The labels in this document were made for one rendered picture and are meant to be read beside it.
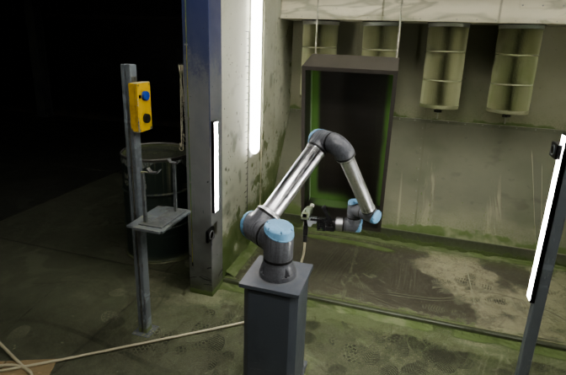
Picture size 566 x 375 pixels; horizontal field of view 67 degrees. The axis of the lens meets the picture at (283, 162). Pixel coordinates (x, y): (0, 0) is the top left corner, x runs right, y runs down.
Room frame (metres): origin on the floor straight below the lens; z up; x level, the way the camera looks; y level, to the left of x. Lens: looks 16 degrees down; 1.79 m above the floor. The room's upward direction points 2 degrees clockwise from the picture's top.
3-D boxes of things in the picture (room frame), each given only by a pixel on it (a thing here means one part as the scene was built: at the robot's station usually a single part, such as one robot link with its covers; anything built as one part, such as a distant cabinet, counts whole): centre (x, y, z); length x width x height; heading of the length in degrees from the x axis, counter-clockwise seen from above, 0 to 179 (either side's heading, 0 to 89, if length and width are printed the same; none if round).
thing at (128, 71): (2.27, 0.83, 0.82); 0.06 x 0.06 x 1.64; 74
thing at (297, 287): (1.93, 0.01, 0.32); 0.31 x 0.31 x 0.64; 74
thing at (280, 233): (1.94, 0.01, 0.83); 0.17 x 0.15 x 0.18; 38
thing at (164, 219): (2.23, 0.67, 0.95); 0.26 x 0.15 x 0.32; 164
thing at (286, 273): (1.93, 0.01, 0.69); 0.19 x 0.19 x 0.10
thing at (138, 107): (2.26, 0.77, 1.42); 0.12 x 0.06 x 0.26; 164
